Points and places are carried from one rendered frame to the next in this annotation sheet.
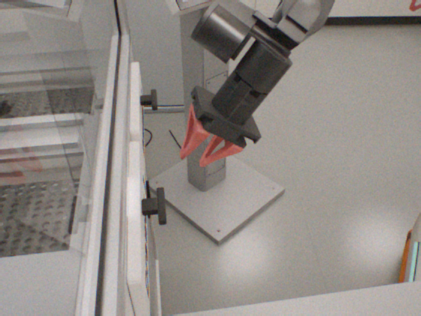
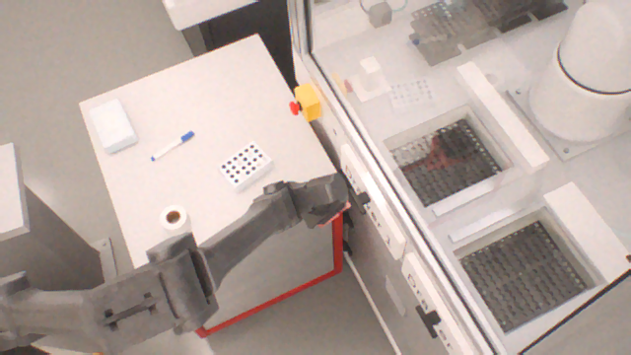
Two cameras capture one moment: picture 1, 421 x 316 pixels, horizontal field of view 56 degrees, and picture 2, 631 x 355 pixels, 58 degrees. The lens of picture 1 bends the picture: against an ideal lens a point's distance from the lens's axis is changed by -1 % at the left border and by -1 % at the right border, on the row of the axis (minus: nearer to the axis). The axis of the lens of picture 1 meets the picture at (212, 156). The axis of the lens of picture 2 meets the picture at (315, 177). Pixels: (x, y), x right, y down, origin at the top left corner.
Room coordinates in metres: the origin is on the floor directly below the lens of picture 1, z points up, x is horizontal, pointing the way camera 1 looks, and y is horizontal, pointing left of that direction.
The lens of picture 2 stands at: (0.98, -0.14, 2.13)
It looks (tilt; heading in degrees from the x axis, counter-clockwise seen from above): 62 degrees down; 168
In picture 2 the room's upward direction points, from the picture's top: 5 degrees counter-clockwise
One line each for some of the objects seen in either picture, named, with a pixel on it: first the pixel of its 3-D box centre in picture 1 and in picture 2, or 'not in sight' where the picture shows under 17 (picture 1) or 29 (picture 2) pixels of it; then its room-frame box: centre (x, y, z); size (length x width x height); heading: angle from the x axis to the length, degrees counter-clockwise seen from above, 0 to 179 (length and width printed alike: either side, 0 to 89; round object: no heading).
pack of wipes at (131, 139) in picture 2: not in sight; (112, 125); (-0.07, -0.48, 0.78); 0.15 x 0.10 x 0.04; 11
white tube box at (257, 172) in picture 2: not in sight; (245, 167); (0.18, -0.15, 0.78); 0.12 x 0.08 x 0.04; 113
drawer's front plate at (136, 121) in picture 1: (137, 113); (440, 317); (0.73, 0.16, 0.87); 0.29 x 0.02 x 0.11; 8
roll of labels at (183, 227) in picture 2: not in sight; (175, 220); (0.27, -0.36, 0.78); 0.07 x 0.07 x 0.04
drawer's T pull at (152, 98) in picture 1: (148, 99); (431, 319); (0.74, 0.14, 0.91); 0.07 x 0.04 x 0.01; 8
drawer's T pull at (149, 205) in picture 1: (153, 205); (361, 199); (0.42, 0.09, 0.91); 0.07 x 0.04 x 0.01; 8
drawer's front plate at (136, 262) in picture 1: (138, 222); (371, 200); (0.42, 0.12, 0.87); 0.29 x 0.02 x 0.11; 8
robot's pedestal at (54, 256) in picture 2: not in sight; (33, 248); (0.02, -0.90, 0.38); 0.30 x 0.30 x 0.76; 3
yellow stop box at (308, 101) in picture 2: not in sight; (307, 103); (0.10, 0.05, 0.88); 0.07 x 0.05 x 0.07; 8
